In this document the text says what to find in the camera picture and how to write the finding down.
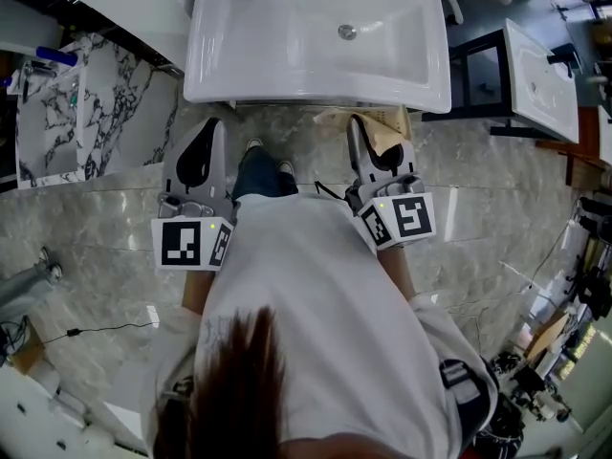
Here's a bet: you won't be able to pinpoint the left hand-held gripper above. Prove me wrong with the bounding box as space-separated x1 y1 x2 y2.
150 118 239 273

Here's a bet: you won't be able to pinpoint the person's right forearm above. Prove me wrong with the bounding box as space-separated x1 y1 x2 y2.
377 245 418 304

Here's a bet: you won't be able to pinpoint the person's blue jeans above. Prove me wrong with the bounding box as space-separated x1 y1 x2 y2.
231 147 301 201

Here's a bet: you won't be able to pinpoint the blue bottle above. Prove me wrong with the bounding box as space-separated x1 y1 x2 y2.
35 45 79 66

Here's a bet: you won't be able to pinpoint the black frame stand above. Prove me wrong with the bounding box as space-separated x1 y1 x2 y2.
420 29 527 123

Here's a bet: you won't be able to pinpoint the brown wooden furniture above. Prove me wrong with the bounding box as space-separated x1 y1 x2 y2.
535 105 612 190

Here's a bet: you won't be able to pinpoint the brown cardboard box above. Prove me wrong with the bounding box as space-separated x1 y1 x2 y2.
7 320 47 372

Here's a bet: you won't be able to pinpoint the torn brown paper packet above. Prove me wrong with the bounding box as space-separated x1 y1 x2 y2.
313 105 413 160

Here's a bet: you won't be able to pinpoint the light wooden board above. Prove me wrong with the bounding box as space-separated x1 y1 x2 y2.
525 311 570 358

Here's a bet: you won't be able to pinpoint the narrow white sink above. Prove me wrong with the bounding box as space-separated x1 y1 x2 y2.
504 16 580 143

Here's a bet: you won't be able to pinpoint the person's white shirt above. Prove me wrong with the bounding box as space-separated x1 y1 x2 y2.
142 192 499 459

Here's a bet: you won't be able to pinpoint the marble patterned cabinet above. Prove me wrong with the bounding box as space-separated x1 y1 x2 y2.
13 33 182 190

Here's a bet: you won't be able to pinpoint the black faucet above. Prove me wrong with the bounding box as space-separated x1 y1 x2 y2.
547 51 575 79

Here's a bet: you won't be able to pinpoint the black equipment pile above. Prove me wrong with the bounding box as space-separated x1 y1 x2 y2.
492 351 575 425

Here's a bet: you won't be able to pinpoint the black floor cable with adapter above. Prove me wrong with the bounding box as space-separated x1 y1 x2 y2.
28 320 159 351

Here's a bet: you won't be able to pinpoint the white ceramic sink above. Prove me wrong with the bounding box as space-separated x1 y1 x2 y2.
183 0 453 114

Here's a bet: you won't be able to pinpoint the person's left forearm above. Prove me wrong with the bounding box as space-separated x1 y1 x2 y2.
180 268 217 314

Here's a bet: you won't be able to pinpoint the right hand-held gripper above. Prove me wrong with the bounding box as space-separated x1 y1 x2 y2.
345 115 438 251

